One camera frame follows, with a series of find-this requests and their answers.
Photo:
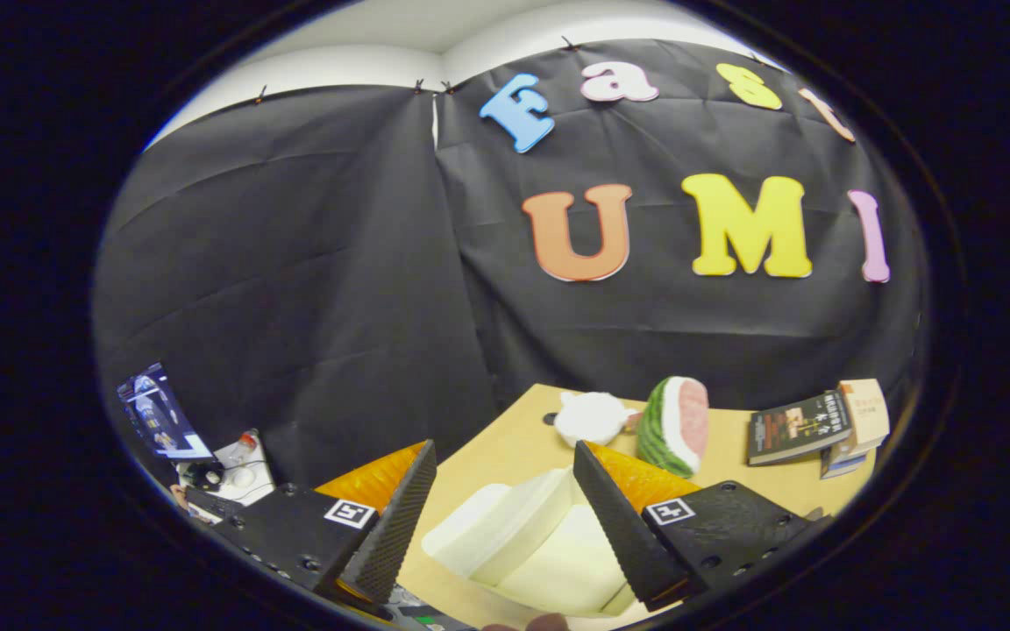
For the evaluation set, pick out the white plush toy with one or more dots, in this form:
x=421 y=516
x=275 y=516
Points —
x=591 y=419

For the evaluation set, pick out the computer screen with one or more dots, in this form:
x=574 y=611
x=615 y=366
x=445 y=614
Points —
x=159 y=412

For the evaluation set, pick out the white side table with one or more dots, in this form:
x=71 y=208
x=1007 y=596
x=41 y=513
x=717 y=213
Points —
x=246 y=478

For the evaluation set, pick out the tan cover book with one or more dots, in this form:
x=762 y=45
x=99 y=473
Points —
x=864 y=407

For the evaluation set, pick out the grey device with green light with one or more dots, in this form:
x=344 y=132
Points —
x=422 y=613

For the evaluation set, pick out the blue cover book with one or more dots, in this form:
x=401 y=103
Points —
x=840 y=463

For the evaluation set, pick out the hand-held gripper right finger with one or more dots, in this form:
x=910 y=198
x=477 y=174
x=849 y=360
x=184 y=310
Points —
x=619 y=535

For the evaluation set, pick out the white fabric storage box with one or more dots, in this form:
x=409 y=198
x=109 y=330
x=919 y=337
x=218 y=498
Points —
x=522 y=543

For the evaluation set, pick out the black round object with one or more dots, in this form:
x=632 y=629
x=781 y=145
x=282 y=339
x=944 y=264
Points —
x=205 y=478

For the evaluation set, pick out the black cover book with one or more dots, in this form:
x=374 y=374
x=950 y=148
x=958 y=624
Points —
x=799 y=428

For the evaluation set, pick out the watermelon slice plush toy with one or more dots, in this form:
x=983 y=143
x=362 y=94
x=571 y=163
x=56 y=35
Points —
x=676 y=429

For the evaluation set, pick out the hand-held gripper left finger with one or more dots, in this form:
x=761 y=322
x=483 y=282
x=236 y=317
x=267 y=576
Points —
x=391 y=535

